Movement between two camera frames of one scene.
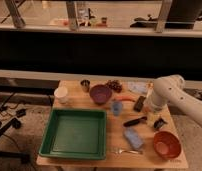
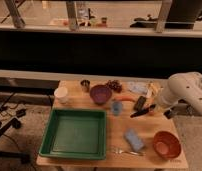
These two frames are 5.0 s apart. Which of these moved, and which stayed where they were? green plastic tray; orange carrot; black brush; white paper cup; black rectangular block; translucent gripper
Moved: translucent gripper; black brush
Stayed: green plastic tray; black rectangular block; white paper cup; orange carrot
